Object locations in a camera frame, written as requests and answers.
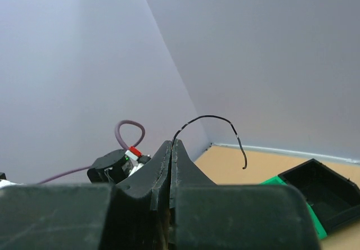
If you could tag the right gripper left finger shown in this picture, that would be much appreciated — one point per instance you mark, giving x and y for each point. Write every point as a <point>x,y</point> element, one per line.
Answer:
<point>143,212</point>

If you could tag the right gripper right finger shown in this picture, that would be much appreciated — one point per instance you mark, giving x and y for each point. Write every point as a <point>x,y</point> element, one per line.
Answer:
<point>183,173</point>

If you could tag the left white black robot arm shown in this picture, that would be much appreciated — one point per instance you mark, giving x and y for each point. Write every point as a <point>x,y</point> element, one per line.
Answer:
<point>111,168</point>

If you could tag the green storage bin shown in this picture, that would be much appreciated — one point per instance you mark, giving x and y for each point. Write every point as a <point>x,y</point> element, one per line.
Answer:
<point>317,224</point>

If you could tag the black storage bin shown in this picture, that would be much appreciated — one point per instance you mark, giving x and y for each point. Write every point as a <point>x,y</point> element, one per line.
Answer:
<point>333,198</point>

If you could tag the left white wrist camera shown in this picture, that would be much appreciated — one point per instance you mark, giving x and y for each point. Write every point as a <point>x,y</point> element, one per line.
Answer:
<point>137,159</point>

